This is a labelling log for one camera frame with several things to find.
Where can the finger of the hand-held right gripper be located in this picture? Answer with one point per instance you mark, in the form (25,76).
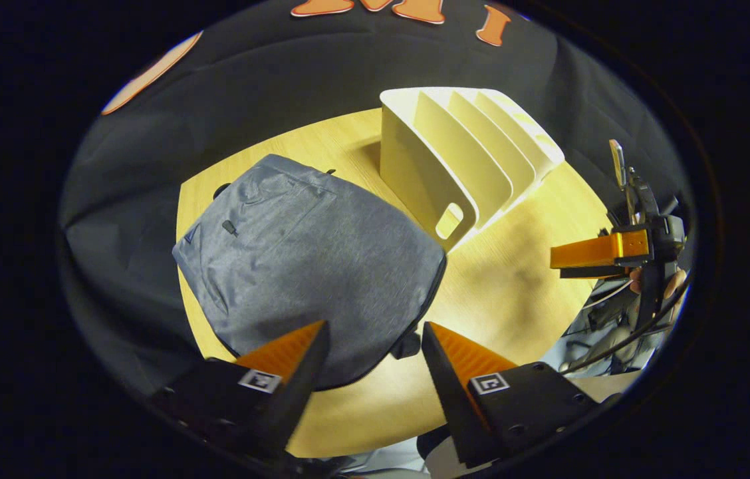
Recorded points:
(588,256)

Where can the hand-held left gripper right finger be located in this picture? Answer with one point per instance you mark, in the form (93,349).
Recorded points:
(445,386)

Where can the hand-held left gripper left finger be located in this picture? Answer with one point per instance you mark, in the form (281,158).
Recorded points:
(302,386)

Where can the gray schoolbag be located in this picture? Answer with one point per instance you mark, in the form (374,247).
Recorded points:
(308,266)

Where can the white bookshelf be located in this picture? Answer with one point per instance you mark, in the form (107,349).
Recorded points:
(421,173)

